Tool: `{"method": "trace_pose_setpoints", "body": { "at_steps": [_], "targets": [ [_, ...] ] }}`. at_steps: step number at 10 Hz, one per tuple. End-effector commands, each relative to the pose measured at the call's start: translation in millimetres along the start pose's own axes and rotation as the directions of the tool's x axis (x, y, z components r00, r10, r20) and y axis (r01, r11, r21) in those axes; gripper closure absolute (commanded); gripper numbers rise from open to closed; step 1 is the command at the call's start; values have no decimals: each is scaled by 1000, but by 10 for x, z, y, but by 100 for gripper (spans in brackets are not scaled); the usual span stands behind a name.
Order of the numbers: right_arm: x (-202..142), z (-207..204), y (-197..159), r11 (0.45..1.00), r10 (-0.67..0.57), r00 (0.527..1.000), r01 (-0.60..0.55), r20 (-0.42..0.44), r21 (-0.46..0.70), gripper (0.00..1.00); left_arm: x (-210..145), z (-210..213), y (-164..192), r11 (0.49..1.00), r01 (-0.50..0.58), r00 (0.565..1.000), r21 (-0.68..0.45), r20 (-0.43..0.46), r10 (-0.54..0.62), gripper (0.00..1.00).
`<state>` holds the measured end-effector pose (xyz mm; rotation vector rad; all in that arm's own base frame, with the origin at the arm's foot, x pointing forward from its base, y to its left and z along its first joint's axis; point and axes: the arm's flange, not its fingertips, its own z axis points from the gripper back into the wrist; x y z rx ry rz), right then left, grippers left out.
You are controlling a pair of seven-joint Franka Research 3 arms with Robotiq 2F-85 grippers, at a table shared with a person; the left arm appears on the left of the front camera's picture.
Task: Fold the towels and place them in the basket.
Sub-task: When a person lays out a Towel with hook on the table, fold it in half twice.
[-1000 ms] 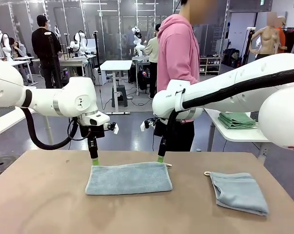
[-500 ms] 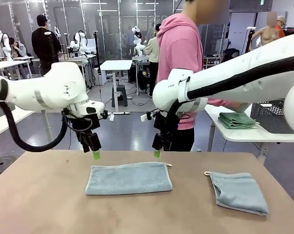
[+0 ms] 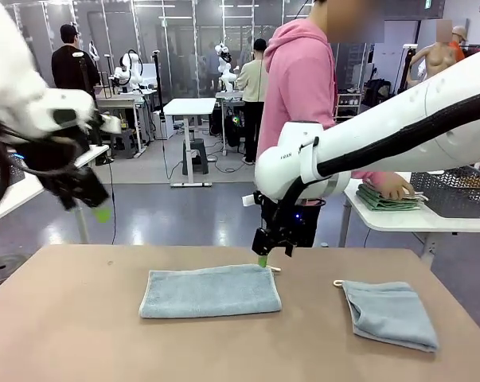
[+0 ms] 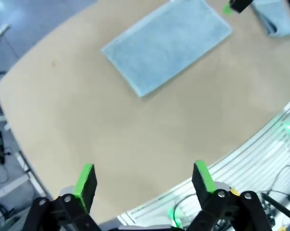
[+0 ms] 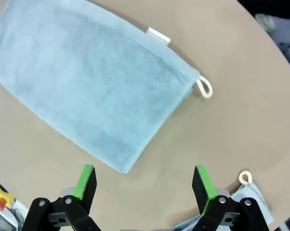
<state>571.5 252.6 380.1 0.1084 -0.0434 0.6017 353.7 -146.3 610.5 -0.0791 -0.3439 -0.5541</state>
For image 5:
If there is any white slotted mounting plate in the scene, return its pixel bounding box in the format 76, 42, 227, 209
0, 173, 31, 231

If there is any light blue terry towel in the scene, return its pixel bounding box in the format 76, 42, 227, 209
0, 0, 213, 174
171, 170, 275, 231

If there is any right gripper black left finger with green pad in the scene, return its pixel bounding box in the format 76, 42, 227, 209
21, 165, 101, 231

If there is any yellow emergency stop button box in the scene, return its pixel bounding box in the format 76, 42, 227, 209
0, 184, 15, 210

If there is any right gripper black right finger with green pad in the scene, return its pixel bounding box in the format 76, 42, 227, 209
191, 165, 269, 231

